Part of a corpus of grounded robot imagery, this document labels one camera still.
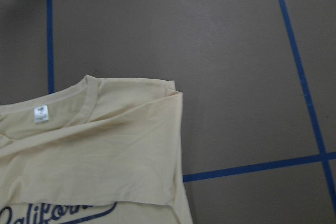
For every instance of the cream long-sleeve graphic shirt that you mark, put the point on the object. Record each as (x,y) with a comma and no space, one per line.
(106,150)

